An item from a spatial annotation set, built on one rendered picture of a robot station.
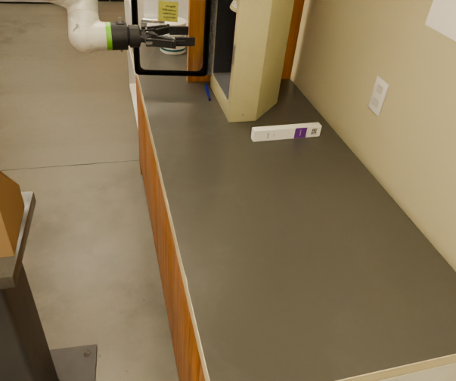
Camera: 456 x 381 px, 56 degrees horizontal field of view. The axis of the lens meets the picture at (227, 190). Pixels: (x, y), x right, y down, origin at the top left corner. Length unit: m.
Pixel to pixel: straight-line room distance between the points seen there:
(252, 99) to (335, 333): 0.95
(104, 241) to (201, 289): 1.51
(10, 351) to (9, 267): 0.40
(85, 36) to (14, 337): 0.95
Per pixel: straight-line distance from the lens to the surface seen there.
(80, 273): 2.37
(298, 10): 2.01
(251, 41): 1.56
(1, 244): 1.15
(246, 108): 1.66
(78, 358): 2.06
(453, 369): 1.18
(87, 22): 1.58
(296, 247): 1.18
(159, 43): 1.56
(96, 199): 2.78
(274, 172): 1.42
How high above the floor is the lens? 1.75
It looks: 38 degrees down
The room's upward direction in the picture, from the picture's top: 6 degrees clockwise
